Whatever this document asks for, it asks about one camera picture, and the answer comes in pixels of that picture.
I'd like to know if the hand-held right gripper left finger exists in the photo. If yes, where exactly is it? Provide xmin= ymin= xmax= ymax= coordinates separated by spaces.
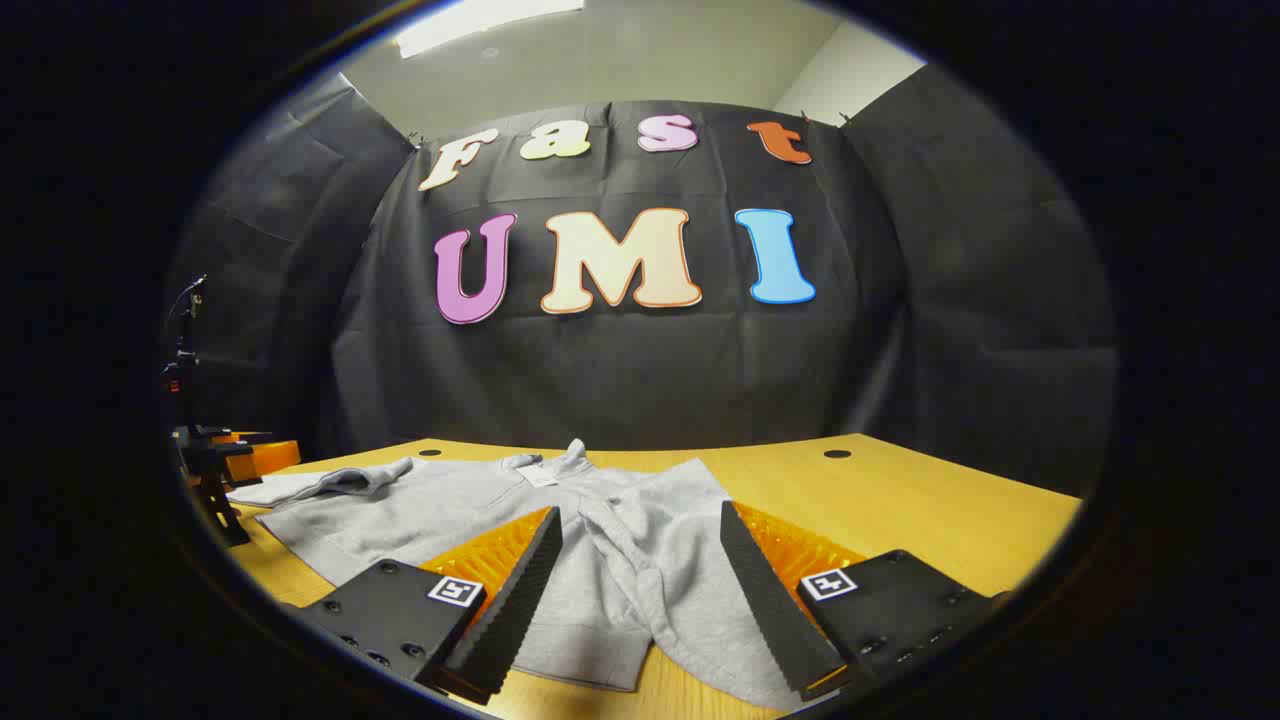
xmin=290 ymin=505 xmax=563 ymax=706

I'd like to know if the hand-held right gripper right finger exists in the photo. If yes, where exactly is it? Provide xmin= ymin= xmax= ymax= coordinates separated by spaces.
xmin=720 ymin=500 xmax=1011 ymax=701

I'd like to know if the grey sweatshirt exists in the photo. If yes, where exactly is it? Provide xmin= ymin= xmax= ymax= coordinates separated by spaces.
xmin=228 ymin=438 xmax=831 ymax=713

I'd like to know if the black backdrop cloth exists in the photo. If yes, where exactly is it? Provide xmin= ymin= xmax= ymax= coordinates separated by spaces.
xmin=165 ymin=65 xmax=1116 ymax=501

